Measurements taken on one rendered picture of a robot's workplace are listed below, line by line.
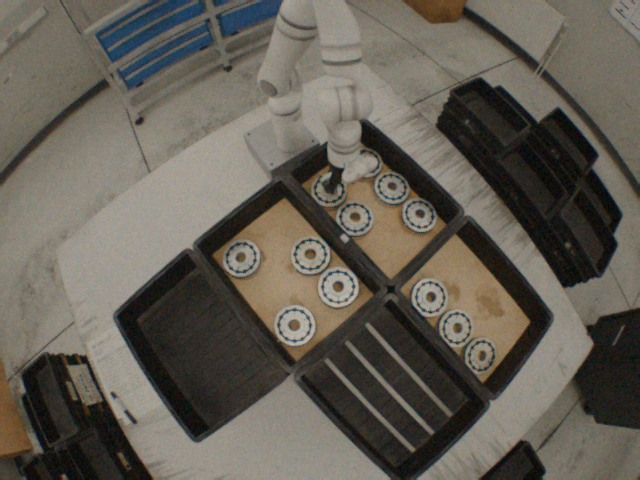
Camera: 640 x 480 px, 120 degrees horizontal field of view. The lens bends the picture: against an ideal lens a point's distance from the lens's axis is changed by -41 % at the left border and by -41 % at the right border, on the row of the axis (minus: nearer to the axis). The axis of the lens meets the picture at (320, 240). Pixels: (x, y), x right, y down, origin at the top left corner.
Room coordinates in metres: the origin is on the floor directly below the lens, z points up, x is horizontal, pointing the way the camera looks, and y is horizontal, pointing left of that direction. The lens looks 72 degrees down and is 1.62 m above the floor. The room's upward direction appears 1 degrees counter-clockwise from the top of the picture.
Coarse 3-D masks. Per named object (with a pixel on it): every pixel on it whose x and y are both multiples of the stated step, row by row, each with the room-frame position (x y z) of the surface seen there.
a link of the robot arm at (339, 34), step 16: (320, 0) 0.46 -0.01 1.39; (336, 0) 0.46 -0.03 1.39; (320, 16) 0.46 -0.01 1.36; (336, 16) 0.45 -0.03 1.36; (352, 16) 0.46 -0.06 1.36; (320, 32) 0.45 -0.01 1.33; (336, 32) 0.44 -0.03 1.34; (352, 32) 0.44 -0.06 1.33; (320, 48) 0.45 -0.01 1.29; (336, 48) 0.43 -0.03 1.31; (352, 48) 0.43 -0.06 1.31
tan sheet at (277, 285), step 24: (264, 216) 0.34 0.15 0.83; (288, 216) 0.33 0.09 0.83; (264, 240) 0.27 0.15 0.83; (288, 240) 0.26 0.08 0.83; (264, 264) 0.20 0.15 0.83; (288, 264) 0.20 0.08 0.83; (336, 264) 0.20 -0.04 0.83; (240, 288) 0.13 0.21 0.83; (264, 288) 0.13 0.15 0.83; (288, 288) 0.13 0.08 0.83; (312, 288) 0.13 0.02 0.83; (336, 288) 0.13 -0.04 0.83; (360, 288) 0.13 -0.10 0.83; (264, 312) 0.07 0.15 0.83; (312, 312) 0.07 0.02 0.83; (336, 312) 0.07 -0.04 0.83
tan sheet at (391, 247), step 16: (352, 192) 0.40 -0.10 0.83; (368, 192) 0.40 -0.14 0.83; (384, 208) 0.35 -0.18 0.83; (400, 208) 0.35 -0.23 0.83; (384, 224) 0.30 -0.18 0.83; (400, 224) 0.30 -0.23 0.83; (368, 240) 0.26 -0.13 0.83; (384, 240) 0.26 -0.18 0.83; (400, 240) 0.26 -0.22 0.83; (416, 240) 0.26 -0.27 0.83; (384, 256) 0.21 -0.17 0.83; (400, 256) 0.21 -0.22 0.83; (384, 272) 0.17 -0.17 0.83
